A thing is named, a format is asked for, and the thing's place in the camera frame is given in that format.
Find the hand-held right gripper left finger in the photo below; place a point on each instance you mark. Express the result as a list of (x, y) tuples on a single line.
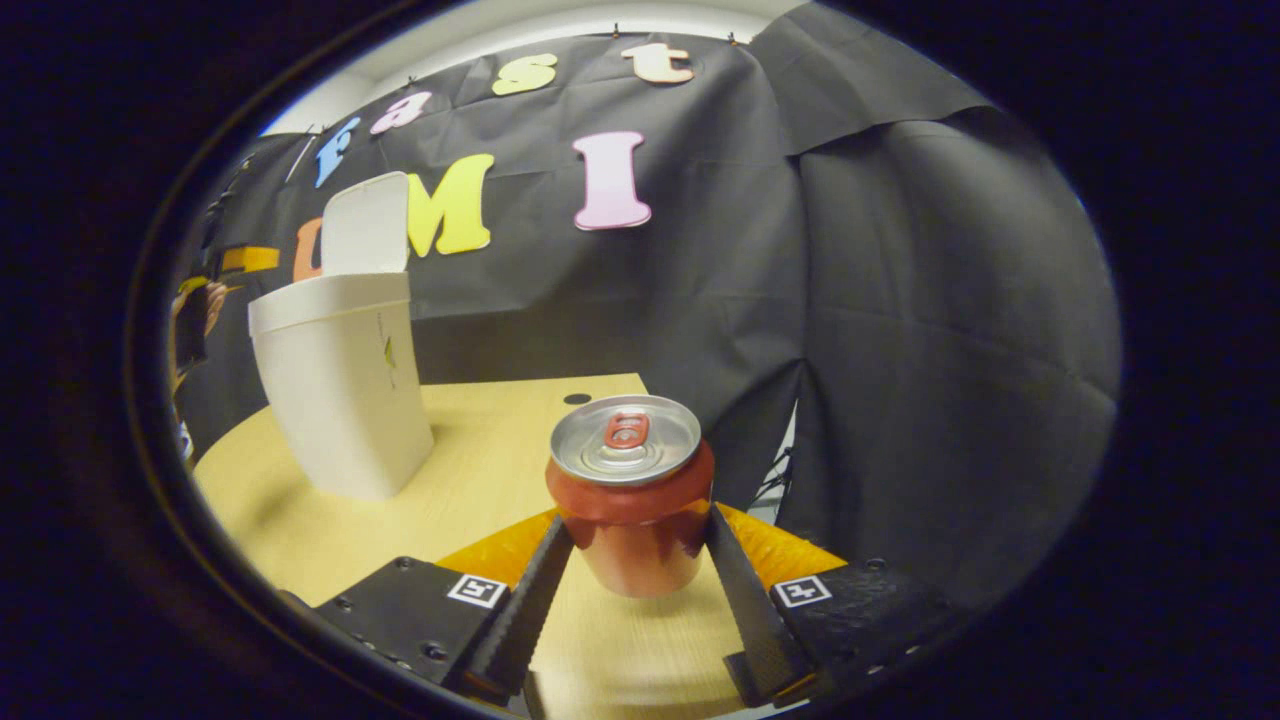
[(525, 620)]

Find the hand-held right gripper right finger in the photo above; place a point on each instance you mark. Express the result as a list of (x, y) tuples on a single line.
[(745, 610)]

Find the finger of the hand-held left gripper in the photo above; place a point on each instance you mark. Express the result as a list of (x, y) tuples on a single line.
[(250, 260)]

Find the red pop can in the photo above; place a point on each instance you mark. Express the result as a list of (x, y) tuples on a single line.
[(630, 530)]

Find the white desktop garbage bin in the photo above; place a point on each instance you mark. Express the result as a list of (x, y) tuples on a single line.
[(340, 400)]

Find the wooden desktop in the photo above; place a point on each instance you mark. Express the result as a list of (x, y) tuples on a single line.
[(480, 470)]

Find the black backdrop cloth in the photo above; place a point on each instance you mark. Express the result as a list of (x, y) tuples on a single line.
[(900, 350)]

